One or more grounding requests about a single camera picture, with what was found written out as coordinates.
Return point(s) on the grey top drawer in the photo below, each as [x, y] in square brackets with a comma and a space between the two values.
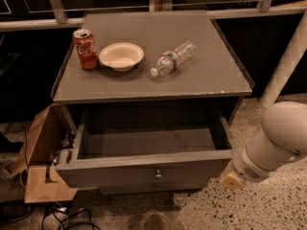
[146, 145]

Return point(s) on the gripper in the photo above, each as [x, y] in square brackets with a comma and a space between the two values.
[246, 166]

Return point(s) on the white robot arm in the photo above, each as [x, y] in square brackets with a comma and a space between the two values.
[282, 136]

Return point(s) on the clear plastic water bottle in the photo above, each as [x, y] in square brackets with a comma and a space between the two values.
[169, 61]

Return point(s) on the grey drawer cabinet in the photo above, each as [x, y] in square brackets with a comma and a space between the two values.
[213, 76]

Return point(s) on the wooden side box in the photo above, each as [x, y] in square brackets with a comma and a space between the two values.
[43, 140]

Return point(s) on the grey bottom drawer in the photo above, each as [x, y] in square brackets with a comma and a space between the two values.
[146, 188]

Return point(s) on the red cola can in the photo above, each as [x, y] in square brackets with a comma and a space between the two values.
[85, 45]

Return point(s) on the white paper bowl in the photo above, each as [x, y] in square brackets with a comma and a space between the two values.
[121, 57]

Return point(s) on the metal railing frame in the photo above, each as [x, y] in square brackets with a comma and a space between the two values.
[30, 14]

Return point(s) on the grey drawer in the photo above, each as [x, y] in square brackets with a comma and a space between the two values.
[146, 145]
[146, 188]

